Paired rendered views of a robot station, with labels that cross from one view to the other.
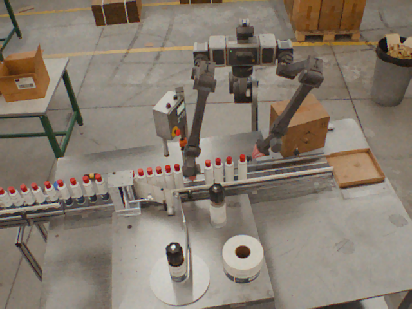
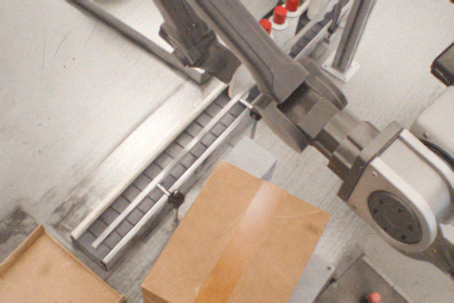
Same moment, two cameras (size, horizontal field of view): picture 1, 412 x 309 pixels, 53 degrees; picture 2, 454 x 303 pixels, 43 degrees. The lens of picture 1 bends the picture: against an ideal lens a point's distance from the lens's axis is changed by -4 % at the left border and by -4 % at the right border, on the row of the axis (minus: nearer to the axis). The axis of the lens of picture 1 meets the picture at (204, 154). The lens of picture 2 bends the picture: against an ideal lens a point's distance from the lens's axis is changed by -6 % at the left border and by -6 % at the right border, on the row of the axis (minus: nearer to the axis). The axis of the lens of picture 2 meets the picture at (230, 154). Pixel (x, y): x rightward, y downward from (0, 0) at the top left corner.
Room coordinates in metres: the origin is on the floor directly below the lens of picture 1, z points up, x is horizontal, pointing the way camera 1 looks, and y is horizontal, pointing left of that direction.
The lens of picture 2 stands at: (2.23, -0.99, 2.13)
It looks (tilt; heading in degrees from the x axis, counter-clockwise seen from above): 59 degrees down; 123
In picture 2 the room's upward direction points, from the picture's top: 10 degrees clockwise
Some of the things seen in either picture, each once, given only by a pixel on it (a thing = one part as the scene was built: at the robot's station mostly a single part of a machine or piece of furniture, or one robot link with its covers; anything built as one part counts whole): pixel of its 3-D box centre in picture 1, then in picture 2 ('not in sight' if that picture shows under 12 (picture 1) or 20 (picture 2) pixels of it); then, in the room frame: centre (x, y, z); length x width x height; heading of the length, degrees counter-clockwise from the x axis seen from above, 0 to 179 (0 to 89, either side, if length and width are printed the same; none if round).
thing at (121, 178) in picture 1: (120, 178); not in sight; (1.57, 0.46, 1.14); 0.14 x 0.11 x 0.01; 94
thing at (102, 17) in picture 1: (117, 5); not in sight; (5.80, 1.07, 0.16); 0.65 x 0.54 x 0.32; 90
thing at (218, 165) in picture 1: (218, 171); (275, 37); (1.71, -0.08, 0.98); 0.05 x 0.05 x 0.20
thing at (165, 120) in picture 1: (170, 115); not in sight; (1.77, 0.16, 1.38); 0.17 x 0.10 x 0.19; 149
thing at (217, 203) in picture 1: (217, 205); not in sight; (1.42, -0.05, 1.03); 0.09 x 0.09 x 0.30
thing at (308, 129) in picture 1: (298, 125); (233, 273); (2.05, -0.62, 0.99); 0.30 x 0.24 x 0.27; 104
